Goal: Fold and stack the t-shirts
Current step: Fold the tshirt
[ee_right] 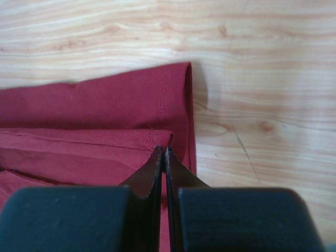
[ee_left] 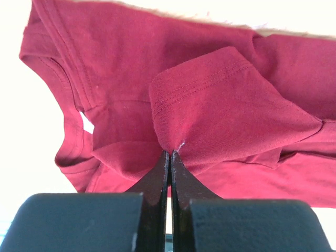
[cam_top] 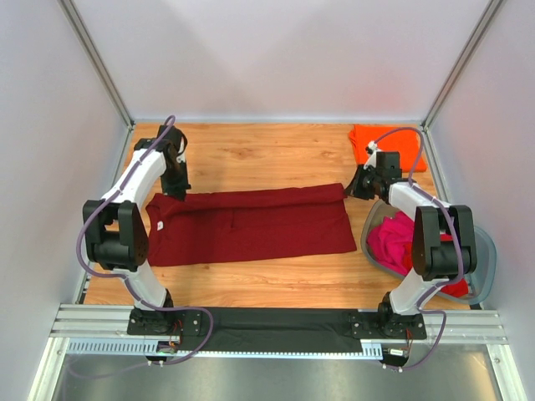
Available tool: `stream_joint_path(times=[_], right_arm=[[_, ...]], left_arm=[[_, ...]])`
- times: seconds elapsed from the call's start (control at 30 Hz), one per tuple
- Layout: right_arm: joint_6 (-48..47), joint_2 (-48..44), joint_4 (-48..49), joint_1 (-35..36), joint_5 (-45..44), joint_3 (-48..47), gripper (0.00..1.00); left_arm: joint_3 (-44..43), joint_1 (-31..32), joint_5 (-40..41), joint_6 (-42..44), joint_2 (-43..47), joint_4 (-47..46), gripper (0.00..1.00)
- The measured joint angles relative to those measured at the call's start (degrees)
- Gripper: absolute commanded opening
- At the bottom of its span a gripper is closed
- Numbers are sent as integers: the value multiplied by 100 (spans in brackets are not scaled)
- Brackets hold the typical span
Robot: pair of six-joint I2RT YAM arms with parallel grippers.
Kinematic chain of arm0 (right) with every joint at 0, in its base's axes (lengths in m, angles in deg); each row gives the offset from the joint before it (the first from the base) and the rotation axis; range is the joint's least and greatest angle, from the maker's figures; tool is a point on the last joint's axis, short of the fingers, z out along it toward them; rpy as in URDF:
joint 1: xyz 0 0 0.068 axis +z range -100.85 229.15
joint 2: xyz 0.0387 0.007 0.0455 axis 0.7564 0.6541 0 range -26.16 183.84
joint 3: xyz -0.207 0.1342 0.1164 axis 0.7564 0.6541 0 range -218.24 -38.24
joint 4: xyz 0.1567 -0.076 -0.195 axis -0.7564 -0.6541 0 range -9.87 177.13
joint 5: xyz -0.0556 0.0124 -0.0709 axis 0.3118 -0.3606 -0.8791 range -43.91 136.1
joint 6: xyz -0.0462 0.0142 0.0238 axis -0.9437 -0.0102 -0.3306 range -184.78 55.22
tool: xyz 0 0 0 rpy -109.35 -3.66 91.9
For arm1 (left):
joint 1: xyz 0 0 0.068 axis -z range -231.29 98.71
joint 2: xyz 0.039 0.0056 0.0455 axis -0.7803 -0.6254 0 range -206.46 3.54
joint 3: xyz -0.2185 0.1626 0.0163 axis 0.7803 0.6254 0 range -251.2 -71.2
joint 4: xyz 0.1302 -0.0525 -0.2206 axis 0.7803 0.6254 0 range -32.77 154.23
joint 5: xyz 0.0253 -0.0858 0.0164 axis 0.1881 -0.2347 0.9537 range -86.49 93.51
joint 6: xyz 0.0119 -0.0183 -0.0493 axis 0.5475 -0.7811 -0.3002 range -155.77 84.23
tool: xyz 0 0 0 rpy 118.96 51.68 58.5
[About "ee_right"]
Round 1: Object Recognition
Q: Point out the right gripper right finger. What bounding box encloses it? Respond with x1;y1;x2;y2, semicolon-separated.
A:
165;147;325;251

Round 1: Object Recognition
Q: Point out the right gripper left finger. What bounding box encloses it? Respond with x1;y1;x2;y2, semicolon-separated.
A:
1;147;162;251

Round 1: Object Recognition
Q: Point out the dark red t shirt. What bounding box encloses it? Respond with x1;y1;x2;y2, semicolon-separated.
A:
1;62;196;251

